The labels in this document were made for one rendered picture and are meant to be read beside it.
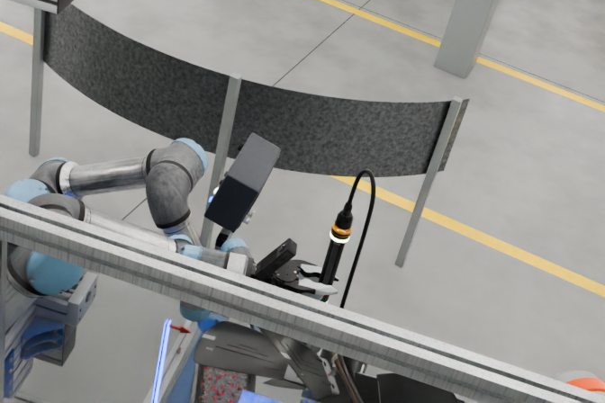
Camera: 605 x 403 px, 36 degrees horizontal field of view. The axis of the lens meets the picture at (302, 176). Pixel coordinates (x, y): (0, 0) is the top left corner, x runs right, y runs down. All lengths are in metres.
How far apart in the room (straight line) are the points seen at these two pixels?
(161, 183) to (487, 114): 3.97
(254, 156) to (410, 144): 1.38
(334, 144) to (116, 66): 1.00
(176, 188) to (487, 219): 3.01
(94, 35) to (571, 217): 2.83
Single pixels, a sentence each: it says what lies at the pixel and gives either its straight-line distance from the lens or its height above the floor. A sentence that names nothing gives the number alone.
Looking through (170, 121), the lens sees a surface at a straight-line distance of 4.04.
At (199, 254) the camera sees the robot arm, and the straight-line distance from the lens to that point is 2.08.
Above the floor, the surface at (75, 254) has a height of 2.03.
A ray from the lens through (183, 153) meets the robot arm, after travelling 2.41.
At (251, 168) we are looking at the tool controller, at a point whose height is 1.24.
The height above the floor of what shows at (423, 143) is 0.73.
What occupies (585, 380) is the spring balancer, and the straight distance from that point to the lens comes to 1.40.
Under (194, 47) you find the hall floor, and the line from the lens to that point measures 5.97.
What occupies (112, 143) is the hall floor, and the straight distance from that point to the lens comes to 4.97.
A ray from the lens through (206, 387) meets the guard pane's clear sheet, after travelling 1.34.
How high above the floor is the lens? 2.86
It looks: 35 degrees down
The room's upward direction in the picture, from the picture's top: 14 degrees clockwise
